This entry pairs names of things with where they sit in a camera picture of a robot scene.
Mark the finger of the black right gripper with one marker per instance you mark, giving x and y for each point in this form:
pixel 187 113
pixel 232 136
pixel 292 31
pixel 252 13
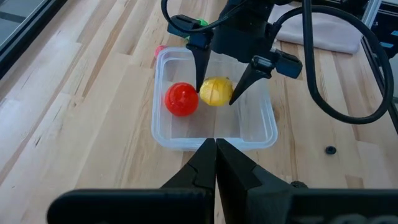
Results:
pixel 200 56
pixel 248 79

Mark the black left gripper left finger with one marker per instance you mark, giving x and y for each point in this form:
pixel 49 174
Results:
pixel 174 205

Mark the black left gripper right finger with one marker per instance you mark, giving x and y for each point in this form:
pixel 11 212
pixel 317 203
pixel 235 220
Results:
pixel 248 199

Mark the dark green toy vegetable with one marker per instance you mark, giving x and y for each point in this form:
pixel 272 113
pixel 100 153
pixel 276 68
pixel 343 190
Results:
pixel 203 22

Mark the pink toy raspberry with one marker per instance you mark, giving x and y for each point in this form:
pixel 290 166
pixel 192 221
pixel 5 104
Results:
pixel 160 50

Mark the red toy tomato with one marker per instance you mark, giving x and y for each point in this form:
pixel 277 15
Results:
pixel 182 99

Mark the clear plastic tupperware container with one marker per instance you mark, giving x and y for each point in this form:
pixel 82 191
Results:
pixel 217 124

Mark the beige folded cloth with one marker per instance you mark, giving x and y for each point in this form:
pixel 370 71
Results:
pixel 335 34

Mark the black box with blue labels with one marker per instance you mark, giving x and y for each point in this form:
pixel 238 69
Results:
pixel 388 31

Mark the silver aluminium bracket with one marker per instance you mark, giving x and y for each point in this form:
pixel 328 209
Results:
pixel 374 7

